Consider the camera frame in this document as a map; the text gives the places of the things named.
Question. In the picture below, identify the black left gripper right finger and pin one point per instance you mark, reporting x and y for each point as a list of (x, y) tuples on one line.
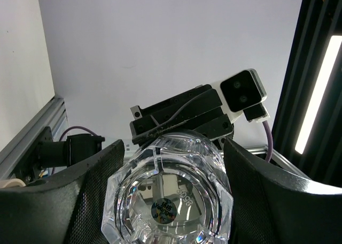
[(272, 205)]

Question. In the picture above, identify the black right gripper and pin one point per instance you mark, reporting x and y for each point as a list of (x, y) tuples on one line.
[(199, 109)]

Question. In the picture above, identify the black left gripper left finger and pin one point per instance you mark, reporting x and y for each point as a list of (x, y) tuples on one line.
[(66, 207)]

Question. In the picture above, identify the clear faceted glass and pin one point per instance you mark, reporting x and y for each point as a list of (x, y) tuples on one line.
[(173, 190)]

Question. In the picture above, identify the roll of beige tape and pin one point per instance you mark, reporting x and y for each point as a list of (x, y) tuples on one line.
[(15, 182)]

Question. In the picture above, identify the white led light bar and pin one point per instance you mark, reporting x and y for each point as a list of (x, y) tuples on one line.
[(318, 92)]

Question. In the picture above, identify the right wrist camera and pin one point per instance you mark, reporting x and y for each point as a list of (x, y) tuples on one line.
[(243, 94)]

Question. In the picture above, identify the left aluminium frame post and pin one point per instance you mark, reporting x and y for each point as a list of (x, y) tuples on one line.
[(52, 115)]

